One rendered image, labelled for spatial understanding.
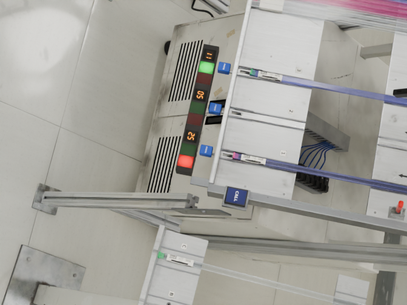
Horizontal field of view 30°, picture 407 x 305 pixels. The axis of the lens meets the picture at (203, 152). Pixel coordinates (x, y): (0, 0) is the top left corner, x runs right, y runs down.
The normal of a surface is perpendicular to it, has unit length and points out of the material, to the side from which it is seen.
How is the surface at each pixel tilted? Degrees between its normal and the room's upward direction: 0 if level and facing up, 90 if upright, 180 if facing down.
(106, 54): 0
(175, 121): 90
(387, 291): 90
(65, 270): 0
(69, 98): 0
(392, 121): 48
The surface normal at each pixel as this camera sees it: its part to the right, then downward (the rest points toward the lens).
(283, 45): -0.02, -0.25
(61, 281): 0.71, -0.03
